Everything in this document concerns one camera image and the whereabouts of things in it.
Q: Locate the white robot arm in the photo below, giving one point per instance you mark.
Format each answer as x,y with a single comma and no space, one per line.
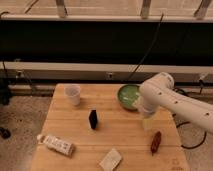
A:
158,91

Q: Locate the black eraser block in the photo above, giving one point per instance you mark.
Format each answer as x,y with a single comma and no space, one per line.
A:
93,119

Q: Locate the green bowl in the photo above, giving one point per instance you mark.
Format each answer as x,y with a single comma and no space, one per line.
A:
127,95

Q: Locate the translucent plastic cup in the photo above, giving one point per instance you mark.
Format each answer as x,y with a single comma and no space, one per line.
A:
72,92

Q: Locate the translucent cylindrical end effector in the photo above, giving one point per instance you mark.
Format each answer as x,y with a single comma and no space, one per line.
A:
147,123

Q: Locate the red-brown pepper toy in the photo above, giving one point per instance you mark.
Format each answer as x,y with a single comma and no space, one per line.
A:
156,142

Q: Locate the beige sponge pad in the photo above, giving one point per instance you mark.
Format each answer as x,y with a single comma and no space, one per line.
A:
111,160

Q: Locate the white tube with label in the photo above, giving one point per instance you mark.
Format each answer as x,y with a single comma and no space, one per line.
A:
56,144

